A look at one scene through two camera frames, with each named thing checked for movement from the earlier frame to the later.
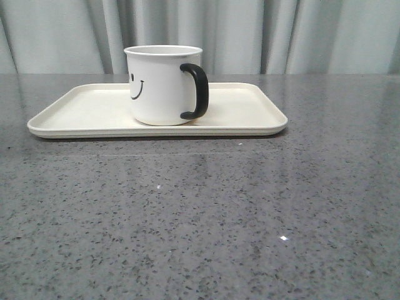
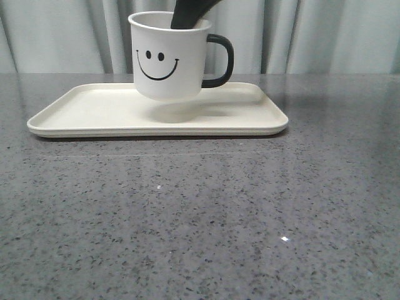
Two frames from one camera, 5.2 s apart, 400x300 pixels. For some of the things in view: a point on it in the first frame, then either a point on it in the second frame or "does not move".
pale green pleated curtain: [237, 37] does not move
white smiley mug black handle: [167, 84] -> [169, 64]
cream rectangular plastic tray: [104, 110] does not move
